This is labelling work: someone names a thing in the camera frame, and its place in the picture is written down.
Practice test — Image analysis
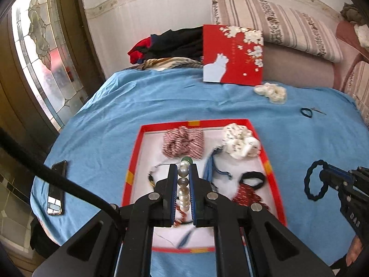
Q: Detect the red polka dot scrunchie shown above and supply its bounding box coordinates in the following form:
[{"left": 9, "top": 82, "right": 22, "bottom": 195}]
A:
[{"left": 232, "top": 185, "right": 271, "bottom": 212}]

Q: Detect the black smartphone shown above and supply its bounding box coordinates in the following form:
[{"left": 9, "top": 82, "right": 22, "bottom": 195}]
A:
[{"left": 47, "top": 160, "right": 68, "bottom": 216}]

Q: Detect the red cloth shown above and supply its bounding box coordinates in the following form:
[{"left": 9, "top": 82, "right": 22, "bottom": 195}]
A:
[{"left": 128, "top": 37, "right": 154, "bottom": 64}]

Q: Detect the black braided hair tie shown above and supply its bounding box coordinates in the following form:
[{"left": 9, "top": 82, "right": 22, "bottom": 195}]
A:
[{"left": 304, "top": 160, "right": 330, "bottom": 201}]

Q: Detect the thick black cable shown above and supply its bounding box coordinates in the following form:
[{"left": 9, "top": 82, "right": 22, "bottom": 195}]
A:
[{"left": 0, "top": 127, "right": 128, "bottom": 232}]

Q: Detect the white cherry print scrunchie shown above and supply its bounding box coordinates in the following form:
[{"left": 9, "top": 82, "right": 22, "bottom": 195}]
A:
[{"left": 222, "top": 123, "right": 262, "bottom": 160}]

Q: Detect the blue blanket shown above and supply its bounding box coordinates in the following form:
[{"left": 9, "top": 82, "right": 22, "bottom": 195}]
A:
[{"left": 30, "top": 69, "right": 369, "bottom": 277}]

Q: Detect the blue striped headband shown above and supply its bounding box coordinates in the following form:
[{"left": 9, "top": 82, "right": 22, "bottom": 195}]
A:
[{"left": 203, "top": 147, "right": 233, "bottom": 183}]

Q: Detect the long striped floral cushion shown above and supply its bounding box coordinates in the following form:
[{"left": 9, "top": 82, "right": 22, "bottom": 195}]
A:
[{"left": 212, "top": 0, "right": 343, "bottom": 63}]

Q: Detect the red box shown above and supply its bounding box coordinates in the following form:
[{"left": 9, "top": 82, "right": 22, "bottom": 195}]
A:
[{"left": 122, "top": 118, "right": 288, "bottom": 254}]

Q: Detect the red floral box lid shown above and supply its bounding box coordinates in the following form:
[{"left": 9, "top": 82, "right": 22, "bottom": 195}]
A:
[{"left": 202, "top": 24, "right": 264, "bottom": 86}]

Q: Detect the thin black hair tie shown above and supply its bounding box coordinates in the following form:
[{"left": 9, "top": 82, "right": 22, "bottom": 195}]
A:
[{"left": 239, "top": 171, "right": 266, "bottom": 191}]

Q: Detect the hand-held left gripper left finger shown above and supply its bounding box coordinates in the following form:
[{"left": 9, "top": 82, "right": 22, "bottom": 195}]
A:
[{"left": 37, "top": 164, "right": 178, "bottom": 277}]

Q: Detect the cream scrunchie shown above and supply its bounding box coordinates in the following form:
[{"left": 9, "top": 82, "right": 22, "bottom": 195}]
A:
[{"left": 254, "top": 82, "right": 286, "bottom": 105}]

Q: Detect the beige patterned scarf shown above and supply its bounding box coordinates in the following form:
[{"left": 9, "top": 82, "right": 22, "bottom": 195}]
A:
[{"left": 138, "top": 57, "right": 204, "bottom": 70}]

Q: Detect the pink sofa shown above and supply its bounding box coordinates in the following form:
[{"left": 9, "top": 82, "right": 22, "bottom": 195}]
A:
[{"left": 261, "top": 20, "right": 369, "bottom": 94}]

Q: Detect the red plaid scrunchie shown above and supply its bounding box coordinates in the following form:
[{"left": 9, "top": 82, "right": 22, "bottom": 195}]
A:
[{"left": 162, "top": 127, "right": 205, "bottom": 160}]

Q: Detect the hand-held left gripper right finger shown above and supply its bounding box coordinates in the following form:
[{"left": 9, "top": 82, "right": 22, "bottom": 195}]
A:
[{"left": 189, "top": 164, "right": 332, "bottom": 277}]

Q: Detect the pearl bead bracelet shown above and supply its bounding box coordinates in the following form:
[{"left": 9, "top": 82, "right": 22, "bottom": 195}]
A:
[{"left": 172, "top": 156, "right": 193, "bottom": 229}]

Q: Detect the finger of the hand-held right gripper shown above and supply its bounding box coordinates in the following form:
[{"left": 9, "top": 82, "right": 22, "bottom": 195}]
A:
[
  {"left": 319, "top": 173, "right": 347, "bottom": 191},
  {"left": 319, "top": 163, "right": 358, "bottom": 178}
]

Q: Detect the black clothes pile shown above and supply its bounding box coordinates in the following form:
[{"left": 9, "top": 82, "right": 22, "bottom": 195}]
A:
[{"left": 144, "top": 26, "right": 204, "bottom": 62}]

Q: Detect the stained glass door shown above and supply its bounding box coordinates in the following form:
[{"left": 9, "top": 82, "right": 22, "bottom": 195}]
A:
[{"left": 0, "top": 0, "right": 101, "bottom": 139}]

